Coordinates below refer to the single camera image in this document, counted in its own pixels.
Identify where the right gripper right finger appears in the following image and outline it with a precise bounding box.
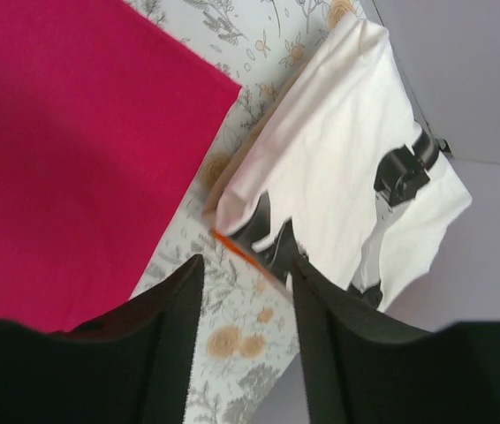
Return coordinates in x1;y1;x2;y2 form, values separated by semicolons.
292;259;500;423

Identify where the orange folded t shirt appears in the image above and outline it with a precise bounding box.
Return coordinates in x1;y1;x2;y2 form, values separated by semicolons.
210;230;293;302

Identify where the white printed folded t shirt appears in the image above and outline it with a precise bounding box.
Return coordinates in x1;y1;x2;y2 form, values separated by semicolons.
206;14;472;311

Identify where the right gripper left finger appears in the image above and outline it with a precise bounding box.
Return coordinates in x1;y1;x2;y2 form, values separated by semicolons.
0;254;205;423

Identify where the magenta t shirt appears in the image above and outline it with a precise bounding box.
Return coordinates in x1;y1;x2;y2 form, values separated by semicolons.
0;1;240;332

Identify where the floral patterned table mat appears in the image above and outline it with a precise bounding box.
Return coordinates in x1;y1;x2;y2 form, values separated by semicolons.
133;1;363;423

